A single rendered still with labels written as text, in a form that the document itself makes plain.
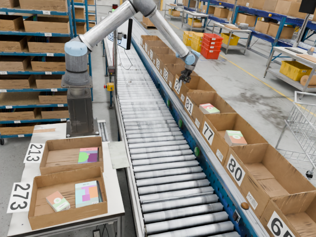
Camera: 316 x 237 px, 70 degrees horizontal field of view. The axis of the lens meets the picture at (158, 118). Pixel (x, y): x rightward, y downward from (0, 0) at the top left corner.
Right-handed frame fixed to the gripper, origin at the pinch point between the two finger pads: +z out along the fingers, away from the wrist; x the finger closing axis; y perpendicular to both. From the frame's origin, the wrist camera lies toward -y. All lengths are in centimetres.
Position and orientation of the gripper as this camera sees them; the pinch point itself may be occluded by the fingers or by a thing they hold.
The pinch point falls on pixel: (179, 87)
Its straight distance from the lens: 225.5
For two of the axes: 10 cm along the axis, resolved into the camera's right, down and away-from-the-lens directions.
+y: 2.4, 5.2, -8.2
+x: 9.1, 1.8, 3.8
